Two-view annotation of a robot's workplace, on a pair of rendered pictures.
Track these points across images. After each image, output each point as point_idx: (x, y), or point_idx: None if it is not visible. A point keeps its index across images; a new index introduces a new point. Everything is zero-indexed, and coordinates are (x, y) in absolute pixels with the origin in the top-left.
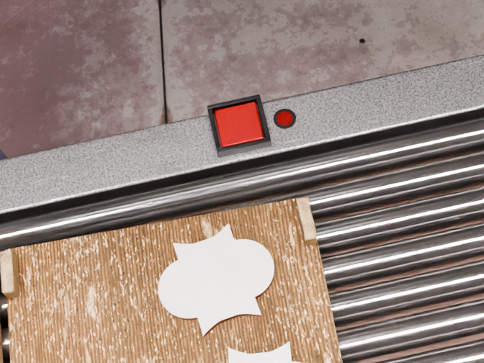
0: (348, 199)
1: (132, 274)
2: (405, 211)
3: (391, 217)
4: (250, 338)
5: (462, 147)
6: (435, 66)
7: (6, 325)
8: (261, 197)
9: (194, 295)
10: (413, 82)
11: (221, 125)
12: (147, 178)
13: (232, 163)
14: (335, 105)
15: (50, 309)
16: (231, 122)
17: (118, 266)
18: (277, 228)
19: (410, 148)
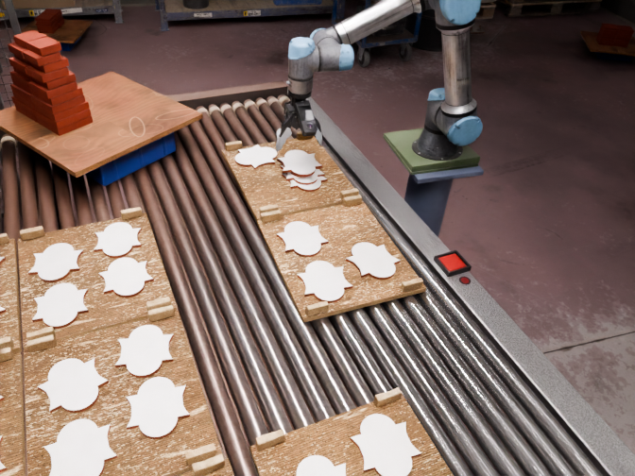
0: (433, 307)
1: (366, 236)
2: (436, 329)
3: (430, 323)
4: (350, 275)
5: (485, 354)
6: (526, 336)
7: None
8: None
9: (362, 253)
10: (512, 328)
11: (448, 256)
12: (412, 239)
13: (433, 265)
14: (481, 297)
15: (342, 215)
16: (452, 259)
17: (368, 231)
18: (405, 279)
19: (471, 329)
